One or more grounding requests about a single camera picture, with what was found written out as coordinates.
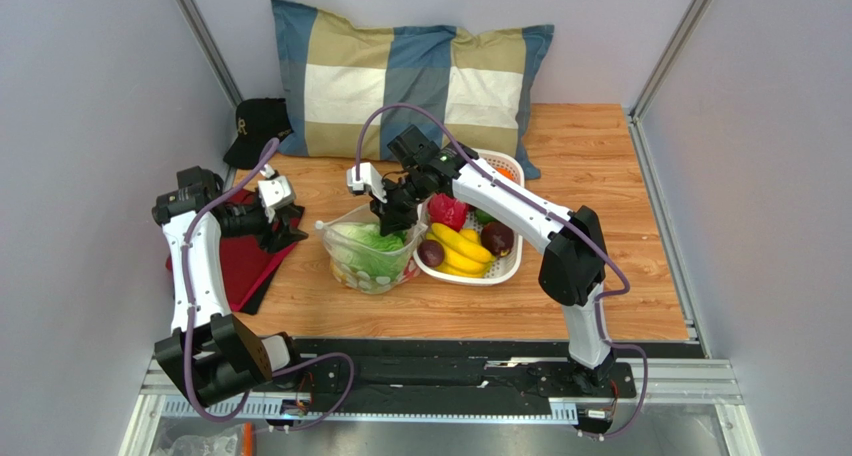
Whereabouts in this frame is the green leafy lettuce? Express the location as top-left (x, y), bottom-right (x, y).
top-left (325, 222), bottom-right (408, 280)

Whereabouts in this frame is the clear dotted zip bag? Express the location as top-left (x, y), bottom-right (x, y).
top-left (315, 204), bottom-right (426, 294)

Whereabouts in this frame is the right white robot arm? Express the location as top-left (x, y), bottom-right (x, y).
top-left (346, 126), bottom-right (614, 380)

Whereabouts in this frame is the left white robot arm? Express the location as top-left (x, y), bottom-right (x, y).
top-left (152, 166), bottom-right (307, 408)

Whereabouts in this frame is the pink dragon fruit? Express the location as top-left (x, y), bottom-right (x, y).
top-left (427, 193), bottom-right (469, 231)

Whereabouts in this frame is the red folded cloth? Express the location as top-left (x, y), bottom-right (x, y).
top-left (166, 188), bottom-right (306, 317)

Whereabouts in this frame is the green avocado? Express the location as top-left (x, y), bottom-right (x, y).
top-left (474, 208), bottom-right (496, 225)

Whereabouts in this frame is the dark purple plum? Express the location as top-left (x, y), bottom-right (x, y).
top-left (417, 239), bottom-right (445, 268)

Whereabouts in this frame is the yellow banana bunch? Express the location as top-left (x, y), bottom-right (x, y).
top-left (426, 223), bottom-right (496, 279)

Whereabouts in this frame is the white plastic fruit basket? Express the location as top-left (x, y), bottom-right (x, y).
top-left (412, 149), bottom-right (526, 287)

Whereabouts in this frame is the dark red mangosteen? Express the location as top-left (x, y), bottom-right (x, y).
top-left (480, 221), bottom-right (515, 257)

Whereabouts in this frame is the black baseball cap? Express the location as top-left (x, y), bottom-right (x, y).
top-left (223, 98), bottom-right (292, 170)

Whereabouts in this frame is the checked blue beige pillow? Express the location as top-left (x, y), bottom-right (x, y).
top-left (271, 0), bottom-right (555, 179)

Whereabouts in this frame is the crumpled plastic packet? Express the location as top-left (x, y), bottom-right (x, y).
top-left (150, 423), bottom-right (255, 456)

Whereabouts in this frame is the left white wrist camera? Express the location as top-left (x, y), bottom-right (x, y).
top-left (257, 164), bottom-right (296, 224)

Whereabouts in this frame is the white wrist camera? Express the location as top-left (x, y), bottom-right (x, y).
top-left (257, 164), bottom-right (296, 224)
top-left (346, 162), bottom-right (387, 203)

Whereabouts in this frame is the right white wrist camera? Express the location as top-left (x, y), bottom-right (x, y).
top-left (346, 162), bottom-right (387, 203)

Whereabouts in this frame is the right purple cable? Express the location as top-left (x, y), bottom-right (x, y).
top-left (354, 103), bottom-right (650, 441)

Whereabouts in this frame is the purple cable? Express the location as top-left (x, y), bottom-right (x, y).
top-left (354, 103), bottom-right (650, 441)
top-left (181, 136), bottom-right (356, 433)

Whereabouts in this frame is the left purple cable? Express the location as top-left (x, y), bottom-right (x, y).
top-left (181, 136), bottom-right (356, 433)

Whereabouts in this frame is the black mounting base plate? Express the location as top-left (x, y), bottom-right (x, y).
top-left (253, 338), bottom-right (701, 418)

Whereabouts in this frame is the aluminium rail frame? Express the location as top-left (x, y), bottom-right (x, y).
top-left (121, 317), bottom-right (760, 455)

